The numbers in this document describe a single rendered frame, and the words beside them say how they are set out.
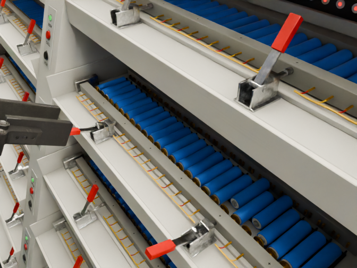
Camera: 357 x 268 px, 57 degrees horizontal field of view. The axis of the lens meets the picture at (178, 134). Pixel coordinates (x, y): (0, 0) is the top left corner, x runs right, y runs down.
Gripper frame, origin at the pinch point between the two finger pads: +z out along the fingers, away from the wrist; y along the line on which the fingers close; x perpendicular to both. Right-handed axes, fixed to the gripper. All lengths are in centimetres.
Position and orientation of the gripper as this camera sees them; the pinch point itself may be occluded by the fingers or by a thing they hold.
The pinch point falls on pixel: (33, 123)
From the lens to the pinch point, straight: 39.7
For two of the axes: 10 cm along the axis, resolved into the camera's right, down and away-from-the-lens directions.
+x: -4.0, 8.6, 3.2
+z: 7.0, 0.6, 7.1
